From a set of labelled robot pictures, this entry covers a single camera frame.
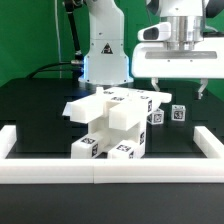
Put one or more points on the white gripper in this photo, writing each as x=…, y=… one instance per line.
x=153, y=59

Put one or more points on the white tagged cube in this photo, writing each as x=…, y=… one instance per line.
x=178, y=112
x=156, y=118

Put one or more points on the white chair back frame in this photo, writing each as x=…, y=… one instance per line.
x=123, y=107

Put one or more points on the white chair seat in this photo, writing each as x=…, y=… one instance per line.
x=123, y=130

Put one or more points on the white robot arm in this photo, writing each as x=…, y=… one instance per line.
x=180, y=45

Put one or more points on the white U-shaped fence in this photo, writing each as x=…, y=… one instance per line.
x=152, y=170

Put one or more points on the black camera stand pole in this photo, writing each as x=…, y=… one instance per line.
x=70, y=6

